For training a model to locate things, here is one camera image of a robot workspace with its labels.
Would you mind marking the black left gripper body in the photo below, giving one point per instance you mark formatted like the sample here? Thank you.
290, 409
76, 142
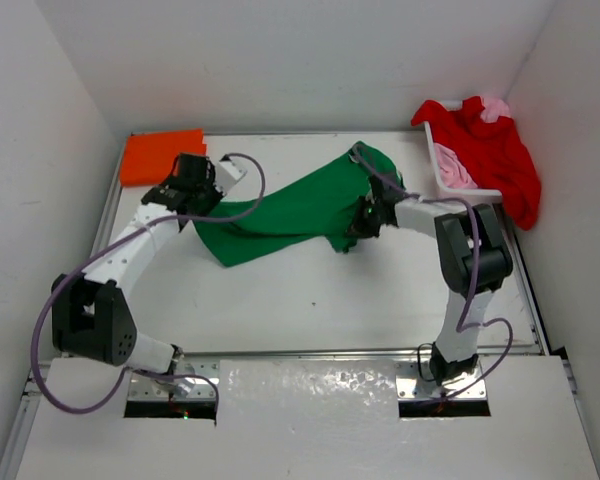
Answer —
207, 193

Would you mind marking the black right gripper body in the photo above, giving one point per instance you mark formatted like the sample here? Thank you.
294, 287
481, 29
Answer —
368, 221

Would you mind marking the orange t shirt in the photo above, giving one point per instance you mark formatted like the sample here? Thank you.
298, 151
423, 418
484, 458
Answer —
148, 158

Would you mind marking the green t shirt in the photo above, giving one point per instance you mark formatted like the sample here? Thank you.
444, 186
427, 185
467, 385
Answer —
320, 204

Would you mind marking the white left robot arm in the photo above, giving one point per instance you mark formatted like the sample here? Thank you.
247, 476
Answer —
91, 317

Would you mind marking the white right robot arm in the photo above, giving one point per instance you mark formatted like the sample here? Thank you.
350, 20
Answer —
473, 256

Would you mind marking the white plastic bin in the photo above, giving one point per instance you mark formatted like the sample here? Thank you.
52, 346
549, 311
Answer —
493, 109

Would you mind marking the pink t shirt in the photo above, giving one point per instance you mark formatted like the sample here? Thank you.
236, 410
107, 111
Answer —
453, 173

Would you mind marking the red t shirt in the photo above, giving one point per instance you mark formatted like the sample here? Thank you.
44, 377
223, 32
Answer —
492, 153

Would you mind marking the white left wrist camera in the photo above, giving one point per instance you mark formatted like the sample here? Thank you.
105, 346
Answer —
228, 173

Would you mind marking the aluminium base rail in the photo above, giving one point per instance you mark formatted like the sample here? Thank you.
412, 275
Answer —
198, 379

